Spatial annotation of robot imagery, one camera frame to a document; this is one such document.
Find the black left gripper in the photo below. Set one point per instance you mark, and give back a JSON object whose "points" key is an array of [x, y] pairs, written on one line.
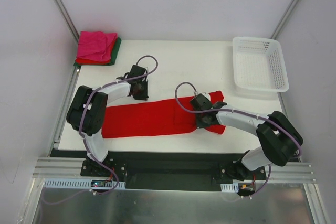
{"points": [[140, 92]]}

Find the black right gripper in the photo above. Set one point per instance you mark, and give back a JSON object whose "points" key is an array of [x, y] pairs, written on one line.
{"points": [[203, 121]]}

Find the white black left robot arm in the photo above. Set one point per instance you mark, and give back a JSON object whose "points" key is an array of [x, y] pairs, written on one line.
{"points": [[88, 109]]}

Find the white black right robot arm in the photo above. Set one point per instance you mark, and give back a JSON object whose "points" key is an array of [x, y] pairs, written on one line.
{"points": [[279, 140]]}

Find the folded green t shirt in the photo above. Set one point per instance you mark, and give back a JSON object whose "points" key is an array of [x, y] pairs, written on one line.
{"points": [[111, 62]]}

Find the folded pink t shirt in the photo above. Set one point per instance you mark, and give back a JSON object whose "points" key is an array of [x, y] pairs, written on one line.
{"points": [[90, 38]]}

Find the white perforated plastic basket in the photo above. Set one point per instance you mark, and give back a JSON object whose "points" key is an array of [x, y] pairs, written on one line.
{"points": [[258, 65]]}

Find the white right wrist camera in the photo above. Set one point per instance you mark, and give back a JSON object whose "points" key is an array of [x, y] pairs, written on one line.
{"points": [[205, 94]]}

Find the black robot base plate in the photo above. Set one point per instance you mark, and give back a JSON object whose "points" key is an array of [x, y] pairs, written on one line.
{"points": [[172, 171]]}

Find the white slotted cable duct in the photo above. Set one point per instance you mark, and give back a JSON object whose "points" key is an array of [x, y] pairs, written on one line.
{"points": [[82, 184]]}

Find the aluminium frame post left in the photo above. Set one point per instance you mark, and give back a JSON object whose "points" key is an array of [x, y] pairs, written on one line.
{"points": [[65, 15]]}

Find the aluminium frame post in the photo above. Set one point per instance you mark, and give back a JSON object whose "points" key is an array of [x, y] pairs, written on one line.
{"points": [[65, 15], [285, 19]]}

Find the aluminium frame post right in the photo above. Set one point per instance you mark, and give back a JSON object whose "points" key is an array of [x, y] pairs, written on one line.
{"points": [[285, 19]]}

